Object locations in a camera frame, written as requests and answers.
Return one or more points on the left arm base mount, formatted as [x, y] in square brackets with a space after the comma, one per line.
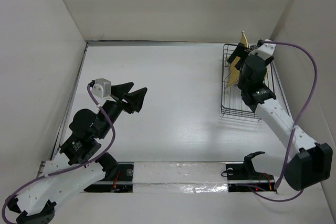
[120, 182]

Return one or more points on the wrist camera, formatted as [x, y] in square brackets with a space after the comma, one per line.
[100, 87]
[263, 49]

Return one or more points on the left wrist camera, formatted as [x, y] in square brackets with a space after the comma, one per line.
[100, 87]

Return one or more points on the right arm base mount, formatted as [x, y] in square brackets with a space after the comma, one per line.
[242, 176]

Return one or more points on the black wire dish rack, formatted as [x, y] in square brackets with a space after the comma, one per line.
[233, 103]

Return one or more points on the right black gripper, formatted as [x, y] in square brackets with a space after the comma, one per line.
[241, 51]

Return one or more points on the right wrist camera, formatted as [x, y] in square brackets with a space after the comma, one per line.
[263, 49]

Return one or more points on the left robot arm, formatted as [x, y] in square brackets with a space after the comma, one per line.
[82, 159]

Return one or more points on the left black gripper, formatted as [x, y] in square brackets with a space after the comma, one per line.
[120, 93]

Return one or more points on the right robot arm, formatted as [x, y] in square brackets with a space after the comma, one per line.
[306, 161]

